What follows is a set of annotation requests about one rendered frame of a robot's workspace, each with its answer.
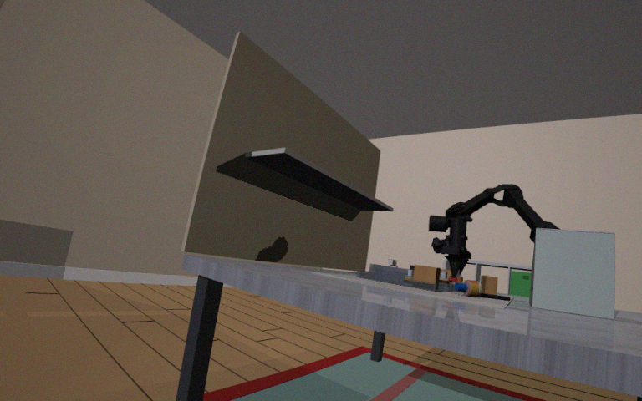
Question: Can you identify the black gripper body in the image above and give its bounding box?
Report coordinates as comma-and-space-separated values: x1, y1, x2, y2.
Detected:
441, 232, 471, 259

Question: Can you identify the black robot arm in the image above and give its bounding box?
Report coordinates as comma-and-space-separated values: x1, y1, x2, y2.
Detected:
429, 184, 561, 253

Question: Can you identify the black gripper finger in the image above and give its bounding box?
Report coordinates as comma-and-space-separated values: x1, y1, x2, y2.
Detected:
444, 256, 464, 278
460, 258, 469, 275

